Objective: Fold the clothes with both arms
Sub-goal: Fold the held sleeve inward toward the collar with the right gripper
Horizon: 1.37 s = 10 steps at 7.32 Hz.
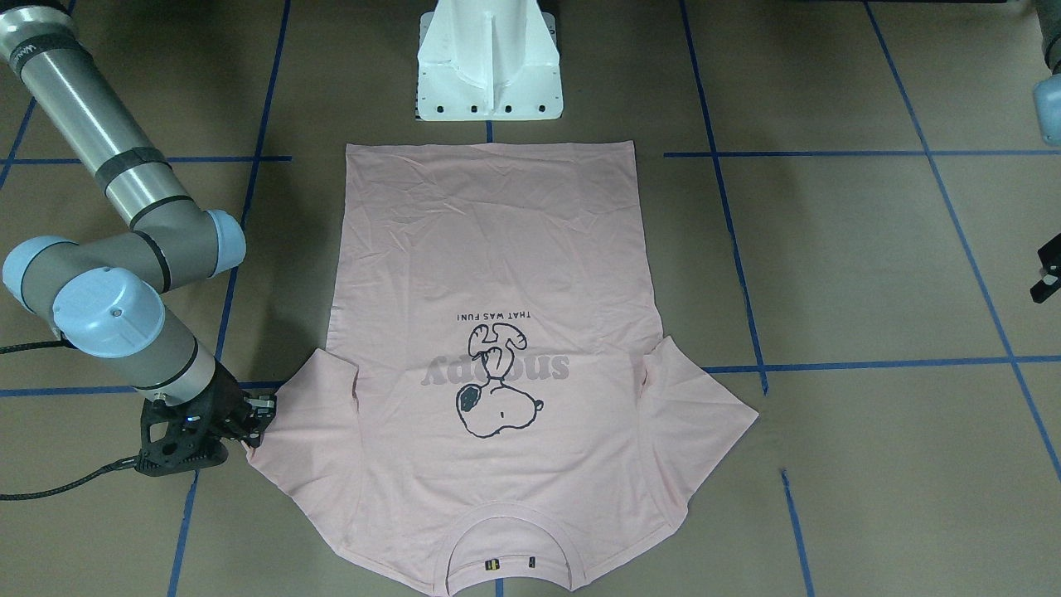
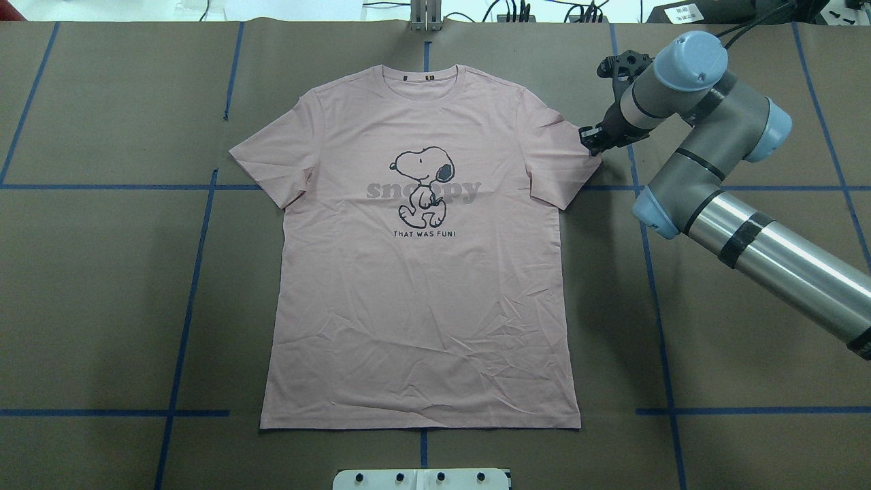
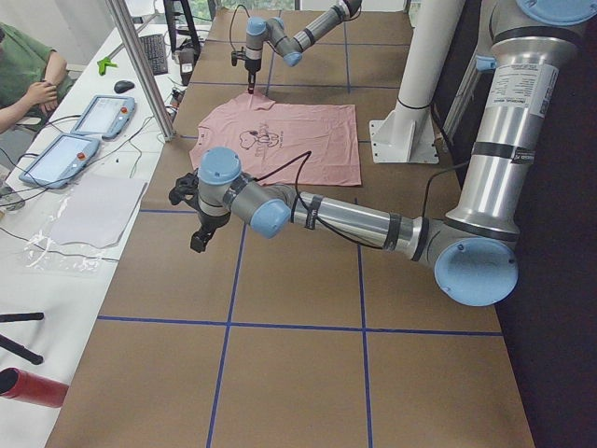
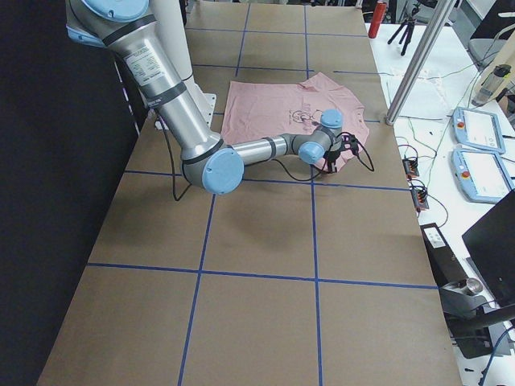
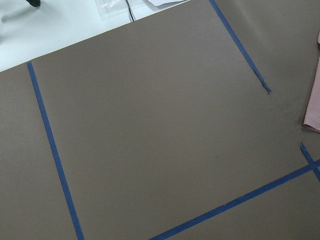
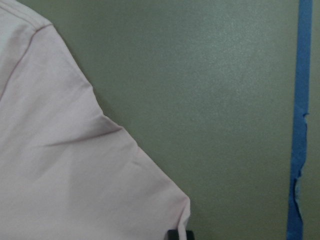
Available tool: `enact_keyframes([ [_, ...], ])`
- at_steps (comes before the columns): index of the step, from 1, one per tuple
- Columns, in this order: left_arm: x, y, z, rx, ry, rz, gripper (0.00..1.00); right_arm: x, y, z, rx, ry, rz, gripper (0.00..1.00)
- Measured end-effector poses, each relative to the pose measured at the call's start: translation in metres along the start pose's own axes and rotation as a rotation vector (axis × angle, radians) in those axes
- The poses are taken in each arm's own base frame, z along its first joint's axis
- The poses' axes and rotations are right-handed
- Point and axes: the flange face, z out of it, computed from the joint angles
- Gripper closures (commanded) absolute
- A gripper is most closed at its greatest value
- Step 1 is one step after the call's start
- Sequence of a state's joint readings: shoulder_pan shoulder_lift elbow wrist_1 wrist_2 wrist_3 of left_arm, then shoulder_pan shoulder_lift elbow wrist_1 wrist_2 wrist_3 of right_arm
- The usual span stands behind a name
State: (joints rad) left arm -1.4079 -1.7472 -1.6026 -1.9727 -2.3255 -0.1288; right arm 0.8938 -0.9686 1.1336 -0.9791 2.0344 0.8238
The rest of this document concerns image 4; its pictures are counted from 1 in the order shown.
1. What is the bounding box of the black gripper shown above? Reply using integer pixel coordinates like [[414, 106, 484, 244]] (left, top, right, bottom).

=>
[[323, 133, 359, 174]]

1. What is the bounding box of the pink Snoopy t-shirt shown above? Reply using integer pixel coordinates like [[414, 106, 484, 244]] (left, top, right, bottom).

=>
[[221, 72, 369, 171]]

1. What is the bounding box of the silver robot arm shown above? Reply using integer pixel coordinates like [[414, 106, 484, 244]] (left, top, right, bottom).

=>
[[65, 0, 359, 195]]

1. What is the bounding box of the lower teach pendant tablet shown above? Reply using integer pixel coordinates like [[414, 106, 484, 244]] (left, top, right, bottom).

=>
[[451, 148, 514, 204]]

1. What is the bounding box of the teach pendant tablet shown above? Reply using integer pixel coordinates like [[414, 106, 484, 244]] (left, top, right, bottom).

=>
[[451, 148, 514, 204], [451, 107, 506, 154]]

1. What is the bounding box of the upper teach pendant tablet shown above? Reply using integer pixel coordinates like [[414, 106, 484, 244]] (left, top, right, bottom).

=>
[[451, 107, 506, 154]]

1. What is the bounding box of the black box with label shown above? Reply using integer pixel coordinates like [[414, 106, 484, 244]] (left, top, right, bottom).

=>
[[420, 223, 468, 287]]

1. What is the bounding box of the red cylinder bottle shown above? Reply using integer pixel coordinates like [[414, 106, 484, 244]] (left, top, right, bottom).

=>
[[368, 0, 388, 39]]

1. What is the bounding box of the clear water bottle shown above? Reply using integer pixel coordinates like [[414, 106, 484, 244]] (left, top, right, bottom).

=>
[[472, 64, 511, 107]]

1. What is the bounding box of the black monitor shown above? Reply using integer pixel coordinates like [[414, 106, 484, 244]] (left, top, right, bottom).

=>
[[462, 191, 514, 306]]

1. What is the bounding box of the black cable on table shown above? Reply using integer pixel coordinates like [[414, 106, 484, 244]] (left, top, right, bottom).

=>
[[154, 116, 193, 202]]

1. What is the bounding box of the black camera tripod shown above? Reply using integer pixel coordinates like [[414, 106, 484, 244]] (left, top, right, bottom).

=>
[[387, 8, 418, 56]]

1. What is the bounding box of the aluminium frame post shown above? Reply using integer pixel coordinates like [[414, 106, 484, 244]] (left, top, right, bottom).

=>
[[385, 0, 455, 125]]

